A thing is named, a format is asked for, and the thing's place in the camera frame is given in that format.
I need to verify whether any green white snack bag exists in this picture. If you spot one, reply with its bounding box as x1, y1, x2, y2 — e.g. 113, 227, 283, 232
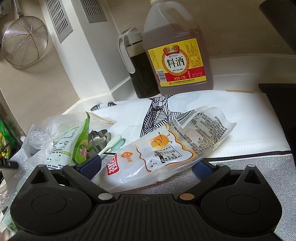
45, 113, 90, 170

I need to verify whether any white geometric print cloth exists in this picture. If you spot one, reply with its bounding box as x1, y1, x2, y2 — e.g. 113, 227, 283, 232
91, 90, 291, 158

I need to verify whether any mint green toothbrush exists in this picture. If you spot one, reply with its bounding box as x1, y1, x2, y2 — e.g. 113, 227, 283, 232
97, 135, 125, 157

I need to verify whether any dark soy sauce dispenser bottle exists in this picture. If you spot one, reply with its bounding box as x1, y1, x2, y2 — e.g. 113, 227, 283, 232
118, 27, 159, 98

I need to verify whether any black stove top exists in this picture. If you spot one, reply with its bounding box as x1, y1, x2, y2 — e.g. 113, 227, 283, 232
258, 83, 296, 154

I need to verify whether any flower-shaped metal egg ring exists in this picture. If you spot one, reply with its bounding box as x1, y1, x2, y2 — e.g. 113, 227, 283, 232
86, 128, 112, 158

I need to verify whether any metal wire strainer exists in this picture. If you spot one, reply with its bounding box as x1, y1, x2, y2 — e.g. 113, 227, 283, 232
1, 1, 49, 68

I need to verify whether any cooking wine jug yellow label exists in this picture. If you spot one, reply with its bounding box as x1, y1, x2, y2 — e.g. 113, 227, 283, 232
143, 1, 213, 95

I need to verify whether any grey woven table mat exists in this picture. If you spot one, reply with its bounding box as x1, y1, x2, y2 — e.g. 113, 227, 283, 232
113, 151, 295, 240

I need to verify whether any wall vent grille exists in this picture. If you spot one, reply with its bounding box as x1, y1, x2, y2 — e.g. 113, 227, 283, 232
45, 0, 73, 43

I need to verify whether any black wire spice rack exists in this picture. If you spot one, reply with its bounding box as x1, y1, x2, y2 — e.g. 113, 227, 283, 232
0, 115, 22, 169

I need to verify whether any clear plastic bag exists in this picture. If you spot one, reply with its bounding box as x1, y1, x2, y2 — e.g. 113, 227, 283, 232
0, 113, 117, 232

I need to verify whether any white orange snack bag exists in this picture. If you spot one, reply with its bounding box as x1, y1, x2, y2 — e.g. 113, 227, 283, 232
94, 106, 236, 193

